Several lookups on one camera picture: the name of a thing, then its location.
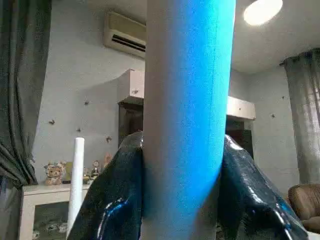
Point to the white wall air conditioner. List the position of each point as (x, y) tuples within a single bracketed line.
[(125, 35)]

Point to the dark wooden display cabinet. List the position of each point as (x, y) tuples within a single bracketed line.
[(131, 122)]

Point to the white wall cupboard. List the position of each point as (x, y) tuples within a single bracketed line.
[(132, 85)]

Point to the beige plush bear blue hat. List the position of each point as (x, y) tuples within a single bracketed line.
[(55, 172)]

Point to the small gold trophy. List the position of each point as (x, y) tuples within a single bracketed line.
[(95, 167)]

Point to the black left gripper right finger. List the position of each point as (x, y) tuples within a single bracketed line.
[(250, 200)]

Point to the white glass door cabinet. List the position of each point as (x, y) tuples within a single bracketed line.
[(47, 210)]

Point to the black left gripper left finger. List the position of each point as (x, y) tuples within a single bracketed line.
[(112, 200)]

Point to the round ceiling lamp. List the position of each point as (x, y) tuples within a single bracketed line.
[(262, 11)]

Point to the brown armchair back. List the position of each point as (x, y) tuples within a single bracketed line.
[(305, 205)]

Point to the white plastic table leg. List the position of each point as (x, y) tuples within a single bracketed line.
[(187, 115), (76, 185)]

